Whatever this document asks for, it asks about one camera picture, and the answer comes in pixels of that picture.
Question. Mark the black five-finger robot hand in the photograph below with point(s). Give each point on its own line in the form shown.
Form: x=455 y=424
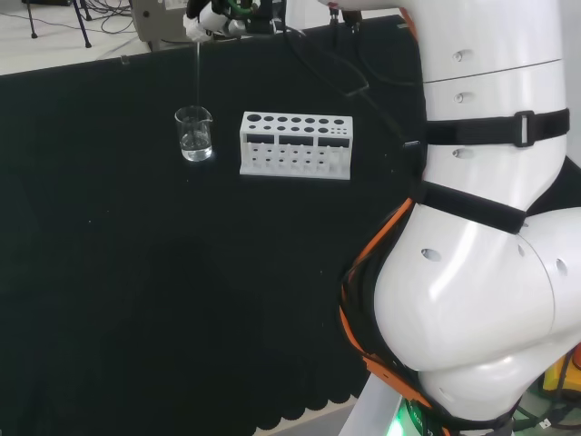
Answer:
x=204 y=25

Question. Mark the clear glass rod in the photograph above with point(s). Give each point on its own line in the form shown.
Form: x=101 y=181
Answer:
x=198 y=72

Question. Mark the clear glass beaker with water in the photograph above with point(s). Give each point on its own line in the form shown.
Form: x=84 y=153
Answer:
x=195 y=136

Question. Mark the white test tube rack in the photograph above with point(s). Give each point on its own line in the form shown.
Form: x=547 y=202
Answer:
x=295 y=150

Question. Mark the grey equipment box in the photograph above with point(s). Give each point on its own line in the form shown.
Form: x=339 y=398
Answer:
x=154 y=18

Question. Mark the clear cloth clip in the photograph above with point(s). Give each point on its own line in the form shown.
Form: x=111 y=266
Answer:
x=124 y=59

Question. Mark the black tripod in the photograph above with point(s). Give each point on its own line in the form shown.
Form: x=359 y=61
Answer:
x=83 y=29

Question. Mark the black bench cloth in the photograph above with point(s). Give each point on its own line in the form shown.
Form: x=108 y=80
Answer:
x=181 y=272

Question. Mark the yellow stop button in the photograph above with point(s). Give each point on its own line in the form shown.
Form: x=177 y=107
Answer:
x=556 y=379

